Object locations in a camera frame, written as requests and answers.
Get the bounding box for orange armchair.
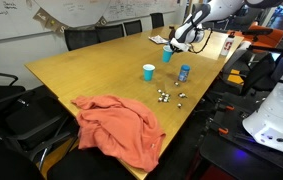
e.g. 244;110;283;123
227;21;283;49

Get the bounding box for brown bunting banner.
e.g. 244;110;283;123
32;7;109;35

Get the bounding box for black chair backrest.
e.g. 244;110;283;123
0;131;45;180

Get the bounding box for black chair chrome legs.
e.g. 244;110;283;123
0;89;80;171

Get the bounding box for black swivel chair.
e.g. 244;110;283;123
214;49;283;98

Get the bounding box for small brown bottle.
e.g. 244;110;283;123
168;25;177;42

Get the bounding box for blue lid labelled jar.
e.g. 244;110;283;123
178;64;191;83

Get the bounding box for white bottle red logo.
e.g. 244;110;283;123
220;30;236;57

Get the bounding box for wall whiteboard with writing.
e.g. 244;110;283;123
0;0;187;44

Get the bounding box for black stereo camera bar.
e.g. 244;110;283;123
241;29;274;36

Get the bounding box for orange crumpled cloth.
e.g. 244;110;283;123
71;95;167;173

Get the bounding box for black mesh office chair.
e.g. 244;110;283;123
95;23;125;43
123;19;144;36
149;12;165;29
63;28;100;52

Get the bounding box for teal plastic cup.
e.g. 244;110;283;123
142;63;156;82
161;45;175;64

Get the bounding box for orange handled clamp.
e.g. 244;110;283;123
210;125;230;136
215;103;236;113

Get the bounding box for black armrest office chair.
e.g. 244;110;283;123
0;71;27;113

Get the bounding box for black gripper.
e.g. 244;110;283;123
168;39;179;54

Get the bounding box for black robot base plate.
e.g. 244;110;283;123
199;109;283;180

